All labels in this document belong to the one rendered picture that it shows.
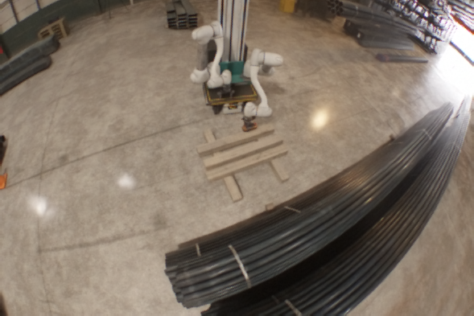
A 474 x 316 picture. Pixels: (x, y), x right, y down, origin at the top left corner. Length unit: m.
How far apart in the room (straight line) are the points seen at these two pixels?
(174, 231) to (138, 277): 0.65
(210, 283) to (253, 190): 1.32
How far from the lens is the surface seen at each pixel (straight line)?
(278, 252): 1.32
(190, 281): 1.29
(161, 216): 2.24
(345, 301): 1.28
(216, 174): 2.11
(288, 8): 8.29
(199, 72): 2.32
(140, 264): 2.25
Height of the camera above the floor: 2.09
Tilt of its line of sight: 53 degrees down
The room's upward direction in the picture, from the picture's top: 7 degrees clockwise
